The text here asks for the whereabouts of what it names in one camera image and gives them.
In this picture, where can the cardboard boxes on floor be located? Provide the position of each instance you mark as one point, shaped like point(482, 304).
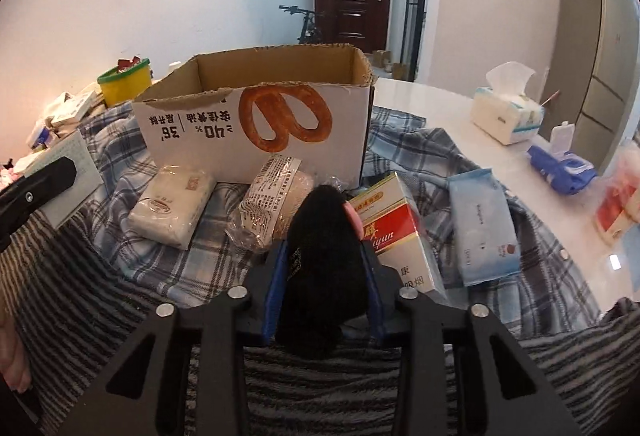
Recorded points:
point(383, 66)

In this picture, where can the grey striped towel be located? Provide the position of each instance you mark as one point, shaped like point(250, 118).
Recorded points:
point(73, 310)

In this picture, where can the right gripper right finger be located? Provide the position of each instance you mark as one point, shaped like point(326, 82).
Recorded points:
point(498, 388)

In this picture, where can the black plush pouch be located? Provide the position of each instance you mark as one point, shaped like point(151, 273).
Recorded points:
point(325, 281)

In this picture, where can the bun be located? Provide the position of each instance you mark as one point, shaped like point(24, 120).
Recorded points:
point(270, 203)

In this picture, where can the person's left hand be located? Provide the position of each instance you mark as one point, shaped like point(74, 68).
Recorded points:
point(14, 364)

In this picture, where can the white tissue packet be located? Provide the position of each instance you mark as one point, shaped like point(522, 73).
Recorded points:
point(171, 206)

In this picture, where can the white tissue box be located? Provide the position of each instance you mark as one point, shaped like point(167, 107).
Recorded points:
point(502, 109)

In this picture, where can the black bicycle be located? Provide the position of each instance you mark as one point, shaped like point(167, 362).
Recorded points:
point(310, 32)

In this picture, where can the light blue wipes pack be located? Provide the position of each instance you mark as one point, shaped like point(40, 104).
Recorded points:
point(486, 242)

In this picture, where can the long white medicine box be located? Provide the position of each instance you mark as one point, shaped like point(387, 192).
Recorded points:
point(88, 179)

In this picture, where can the blue wet wipes pack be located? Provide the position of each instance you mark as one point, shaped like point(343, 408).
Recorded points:
point(565, 172)

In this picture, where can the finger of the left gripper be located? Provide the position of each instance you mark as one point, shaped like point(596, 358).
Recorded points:
point(27, 194)

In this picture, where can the beige refrigerator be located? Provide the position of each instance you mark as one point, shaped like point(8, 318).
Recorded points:
point(593, 75)

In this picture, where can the open cardboard box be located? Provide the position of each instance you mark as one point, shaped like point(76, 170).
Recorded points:
point(227, 112)

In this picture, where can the red white cigarette pack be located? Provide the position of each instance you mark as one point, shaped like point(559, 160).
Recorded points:
point(391, 223)

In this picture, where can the yellow green tub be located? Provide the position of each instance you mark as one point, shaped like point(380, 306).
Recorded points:
point(125, 81)

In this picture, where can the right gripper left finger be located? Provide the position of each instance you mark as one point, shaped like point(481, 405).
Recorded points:
point(142, 390)

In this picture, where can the white blue medicine box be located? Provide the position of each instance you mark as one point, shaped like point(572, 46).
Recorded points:
point(71, 111)

